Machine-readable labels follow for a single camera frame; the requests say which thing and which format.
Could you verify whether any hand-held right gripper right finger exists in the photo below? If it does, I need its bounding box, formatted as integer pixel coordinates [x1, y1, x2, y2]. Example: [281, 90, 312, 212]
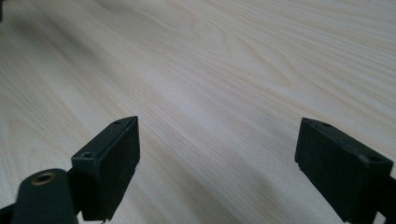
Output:
[294, 117, 394, 224]

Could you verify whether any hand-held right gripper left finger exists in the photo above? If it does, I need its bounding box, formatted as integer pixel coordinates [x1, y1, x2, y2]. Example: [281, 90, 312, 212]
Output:
[70, 116, 141, 222]

